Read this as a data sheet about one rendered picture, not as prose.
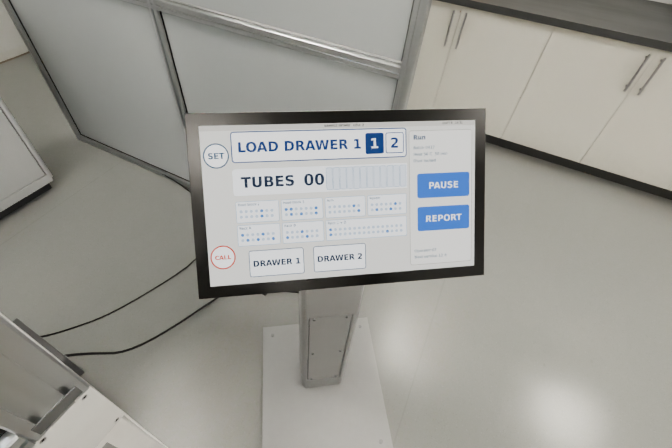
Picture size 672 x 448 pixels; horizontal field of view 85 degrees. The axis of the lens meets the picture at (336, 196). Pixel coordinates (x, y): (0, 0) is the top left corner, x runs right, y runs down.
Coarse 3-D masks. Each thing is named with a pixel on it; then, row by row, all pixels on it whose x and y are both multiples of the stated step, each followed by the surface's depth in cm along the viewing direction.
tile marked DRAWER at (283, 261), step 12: (252, 252) 62; (264, 252) 62; (276, 252) 63; (288, 252) 63; (300, 252) 63; (252, 264) 62; (264, 264) 63; (276, 264) 63; (288, 264) 63; (300, 264) 63; (252, 276) 62; (264, 276) 63
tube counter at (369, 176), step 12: (312, 168) 62; (324, 168) 62; (336, 168) 63; (348, 168) 63; (360, 168) 63; (372, 168) 64; (384, 168) 64; (396, 168) 64; (312, 180) 62; (324, 180) 62; (336, 180) 63; (348, 180) 63; (360, 180) 63; (372, 180) 64; (384, 180) 64; (396, 180) 64
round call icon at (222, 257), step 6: (210, 246) 61; (216, 246) 61; (222, 246) 61; (228, 246) 61; (234, 246) 61; (210, 252) 61; (216, 252) 61; (222, 252) 61; (228, 252) 61; (234, 252) 62; (210, 258) 61; (216, 258) 61; (222, 258) 61; (228, 258) 62; (234, 258) 62; (210, 264) 61; (216, 264) 61; (222, 264) 62; (228, 264) 62; (234, 264) 62; (210, 270) 61; (216, 270) 61
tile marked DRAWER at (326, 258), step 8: (320, 248) 64; (328, 248) 64; (336, 248) 64; (344, 248) 64; (352, 248) 64; (360, 248) 65; (320, 256) 64; (328, 256) 64; (336, 256) 64; (344, 256) 64; (352, 256) 65; (360, 256) 65; (320, 264) 64; (328, 264) 64; (336, 264) 64; (344, 264) 65; (352, 264) 65; (360, 264) 65
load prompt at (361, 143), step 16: (368, 128) 63; (384, 128) 63; (400, 128) 63; (240, 144) 60; (256, 144) 60; (272, 144) 61; (288, 144) 61; (304, 144) 61; (320, 144) 62; (336, 144) 62; (352, 144) 63; (368, 144) 63; (384, 144) 63; (400, 144) 64; (240, 160) 60; (256, 160) 61; (272, 160) 61; (288, 160) 61; (304, 160) 62
